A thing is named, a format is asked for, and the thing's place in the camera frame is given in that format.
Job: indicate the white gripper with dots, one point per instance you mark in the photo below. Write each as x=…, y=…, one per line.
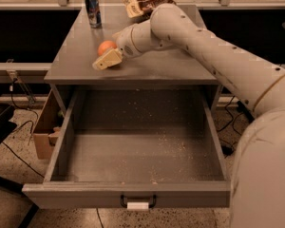
x=125, y=44

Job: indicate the orange fruit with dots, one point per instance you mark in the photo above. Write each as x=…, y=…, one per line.
x=104, y=46

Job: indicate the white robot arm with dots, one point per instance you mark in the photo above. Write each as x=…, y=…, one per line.
x=258, y=178

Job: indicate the open grey top drawer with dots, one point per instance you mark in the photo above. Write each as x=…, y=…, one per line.
x=137, y=143

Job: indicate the grey cabinet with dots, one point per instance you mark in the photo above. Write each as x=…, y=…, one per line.
x=169, y=67

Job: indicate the brown snack bag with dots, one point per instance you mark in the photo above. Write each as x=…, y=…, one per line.
x=138, y=8

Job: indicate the blue drink can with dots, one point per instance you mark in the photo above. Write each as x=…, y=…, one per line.
x=93, y=13

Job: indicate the cardboard box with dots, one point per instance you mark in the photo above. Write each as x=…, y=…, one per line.
x=45, y=132

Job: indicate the black metal floor stand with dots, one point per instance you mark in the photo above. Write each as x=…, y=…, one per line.
x=241, y=108

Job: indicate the black white drawer handle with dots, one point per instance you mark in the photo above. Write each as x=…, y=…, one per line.
x=138, y=203

